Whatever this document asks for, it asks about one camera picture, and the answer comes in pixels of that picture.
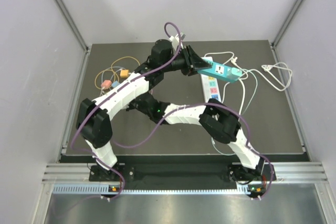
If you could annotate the pink usb charger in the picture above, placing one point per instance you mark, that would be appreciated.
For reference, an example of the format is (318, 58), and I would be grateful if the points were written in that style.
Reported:
(106, 84)

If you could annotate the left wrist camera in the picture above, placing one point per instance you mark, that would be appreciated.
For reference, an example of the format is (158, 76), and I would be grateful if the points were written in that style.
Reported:
(177, 37)

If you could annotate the aluminium front rail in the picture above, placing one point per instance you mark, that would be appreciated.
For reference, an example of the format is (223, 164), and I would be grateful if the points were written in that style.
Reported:
(285, 172)

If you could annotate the right aluminium frame post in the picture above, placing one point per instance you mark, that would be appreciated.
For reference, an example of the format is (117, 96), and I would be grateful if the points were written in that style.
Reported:
(286, 23)

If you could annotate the white power strip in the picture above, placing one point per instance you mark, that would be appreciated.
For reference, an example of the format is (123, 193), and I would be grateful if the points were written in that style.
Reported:
(210, 86)

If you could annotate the aluminium frame post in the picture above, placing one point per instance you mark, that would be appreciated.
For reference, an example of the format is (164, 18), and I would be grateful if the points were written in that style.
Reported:
(71, 23)
(286, 23)

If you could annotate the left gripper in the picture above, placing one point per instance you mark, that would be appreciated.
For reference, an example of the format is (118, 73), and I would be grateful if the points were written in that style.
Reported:
(192, 61)

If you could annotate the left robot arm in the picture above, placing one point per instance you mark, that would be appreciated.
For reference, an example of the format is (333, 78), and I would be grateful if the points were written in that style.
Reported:
(95, 116)

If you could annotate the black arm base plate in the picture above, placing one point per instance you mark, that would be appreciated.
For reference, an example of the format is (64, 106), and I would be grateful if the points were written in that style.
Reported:
(139, 172)

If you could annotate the light blue usb charger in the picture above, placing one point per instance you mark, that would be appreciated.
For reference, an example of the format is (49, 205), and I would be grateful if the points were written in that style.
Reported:
(115, 84)

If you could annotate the yellow usb charger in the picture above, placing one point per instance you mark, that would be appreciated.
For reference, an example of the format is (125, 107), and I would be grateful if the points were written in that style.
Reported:
(124, 73)

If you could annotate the teal power strip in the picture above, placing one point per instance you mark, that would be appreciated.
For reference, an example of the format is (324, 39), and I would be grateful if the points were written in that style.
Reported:
(217, 71)

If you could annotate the teal usb charger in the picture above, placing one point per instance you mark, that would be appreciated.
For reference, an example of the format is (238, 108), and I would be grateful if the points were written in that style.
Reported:
(234, 74)

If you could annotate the left aluminium frame post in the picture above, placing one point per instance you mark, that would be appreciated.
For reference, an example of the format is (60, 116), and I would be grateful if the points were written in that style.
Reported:
(71, 23)

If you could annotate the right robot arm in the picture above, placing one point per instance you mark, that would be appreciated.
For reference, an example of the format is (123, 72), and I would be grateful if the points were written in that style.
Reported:
(220, 122)

